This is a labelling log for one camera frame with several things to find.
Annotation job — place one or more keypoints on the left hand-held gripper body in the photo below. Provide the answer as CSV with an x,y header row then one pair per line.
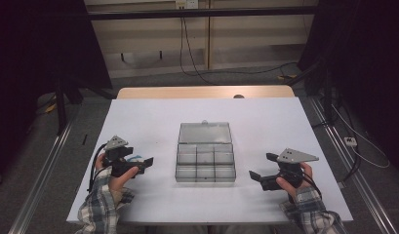
x,y
117,162

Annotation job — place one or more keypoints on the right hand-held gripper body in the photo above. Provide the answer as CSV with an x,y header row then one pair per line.
x,y
291,170

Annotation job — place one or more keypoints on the transparent grey compartment box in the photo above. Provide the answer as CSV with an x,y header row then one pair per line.
x,y
205,156

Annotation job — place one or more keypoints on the person's right hand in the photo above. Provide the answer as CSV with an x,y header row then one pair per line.
x,y
291,191

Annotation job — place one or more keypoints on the person's left hand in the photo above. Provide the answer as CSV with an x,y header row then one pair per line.
x,y
119,183

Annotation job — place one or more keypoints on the white table mat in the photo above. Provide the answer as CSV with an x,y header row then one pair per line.
x,y
252,123

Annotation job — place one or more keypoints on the white power strip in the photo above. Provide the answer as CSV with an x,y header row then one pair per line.
x,y
350,141

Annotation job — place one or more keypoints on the round table grommet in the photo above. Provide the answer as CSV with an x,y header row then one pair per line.
x,y
238,96

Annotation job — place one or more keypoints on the black metal stand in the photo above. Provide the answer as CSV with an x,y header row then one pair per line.
x,y
61,107

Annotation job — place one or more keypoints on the yellow floor tape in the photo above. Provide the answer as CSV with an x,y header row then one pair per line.
x,y
286,77

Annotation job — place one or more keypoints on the dark curtain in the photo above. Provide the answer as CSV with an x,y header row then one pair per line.
x,y
366,48
31,48

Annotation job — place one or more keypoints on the black horizontal bar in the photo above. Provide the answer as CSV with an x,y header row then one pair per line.
x,y
200,13

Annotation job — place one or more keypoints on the aluminium floor rail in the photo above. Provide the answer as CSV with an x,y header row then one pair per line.
x,y
353,169
41,182

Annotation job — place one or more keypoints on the white wall socket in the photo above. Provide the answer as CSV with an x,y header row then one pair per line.
x,y
186,4

